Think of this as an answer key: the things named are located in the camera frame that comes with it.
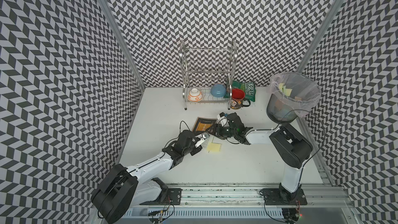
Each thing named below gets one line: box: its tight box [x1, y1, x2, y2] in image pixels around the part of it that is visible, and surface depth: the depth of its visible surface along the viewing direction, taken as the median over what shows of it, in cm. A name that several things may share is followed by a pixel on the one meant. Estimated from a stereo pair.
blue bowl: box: [210, 84, 227, 98], surface depth 111 cm
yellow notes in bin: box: [278, 82, 293, 97], surface depth 98 cm
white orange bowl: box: [187, 87, 203, 103], surface depth 106 cm
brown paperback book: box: [191, 116, 218, 136], surface depth 98 cm
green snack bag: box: [231, 79, 257, 103], surface depth 118 cm
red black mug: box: [230, 88, 251, 110], surface depth 104 cm
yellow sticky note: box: [207, 142, 222, 152], surface depth 90 cm
